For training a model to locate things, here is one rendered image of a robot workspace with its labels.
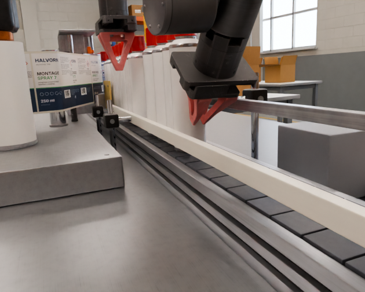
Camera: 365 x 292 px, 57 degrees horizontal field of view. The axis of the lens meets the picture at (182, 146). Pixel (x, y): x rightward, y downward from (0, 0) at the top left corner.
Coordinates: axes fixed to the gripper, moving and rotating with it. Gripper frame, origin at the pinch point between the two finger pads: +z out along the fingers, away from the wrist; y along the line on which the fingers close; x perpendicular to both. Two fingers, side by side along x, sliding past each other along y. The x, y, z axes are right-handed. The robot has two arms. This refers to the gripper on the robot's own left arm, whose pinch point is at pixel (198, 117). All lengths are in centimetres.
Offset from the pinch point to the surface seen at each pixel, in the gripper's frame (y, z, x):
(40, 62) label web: 21, 18, -42
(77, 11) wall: -59, 353, -731
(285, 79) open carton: -294, 214, -281
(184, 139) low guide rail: 3.8, -0.5, 4.4
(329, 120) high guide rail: -3.0, -14.6, 16.5
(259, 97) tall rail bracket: -9.4, -3.1, -0.2
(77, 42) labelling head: 10, 30, -69
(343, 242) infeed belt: 2.1, -13.0, 26.6
